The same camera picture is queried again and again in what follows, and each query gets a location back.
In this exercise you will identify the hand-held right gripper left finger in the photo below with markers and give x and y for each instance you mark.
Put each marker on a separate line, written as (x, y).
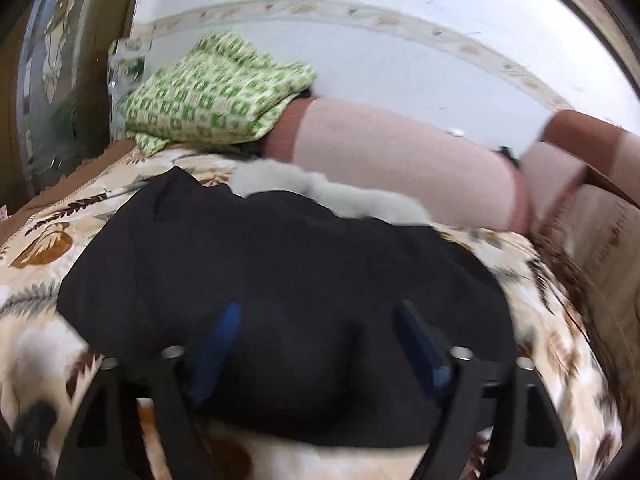
(215, 355)

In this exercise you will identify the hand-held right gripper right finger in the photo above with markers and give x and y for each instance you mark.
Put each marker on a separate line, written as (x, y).
(420, 350)

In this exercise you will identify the black coat with fur collar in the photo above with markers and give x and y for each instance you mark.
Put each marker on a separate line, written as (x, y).
(280, 270)

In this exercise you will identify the leaf print bedsheet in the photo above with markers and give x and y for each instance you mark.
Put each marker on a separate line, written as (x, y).
(550, 320)

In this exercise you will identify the pink brown folded blanket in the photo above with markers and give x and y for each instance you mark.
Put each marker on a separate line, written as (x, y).
(400, 160)

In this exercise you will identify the green checked cloth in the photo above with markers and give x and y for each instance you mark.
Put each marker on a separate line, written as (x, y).
(210, 95)

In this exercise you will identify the glass door cabinet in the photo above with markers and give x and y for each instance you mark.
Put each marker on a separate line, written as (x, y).
(50, 75)

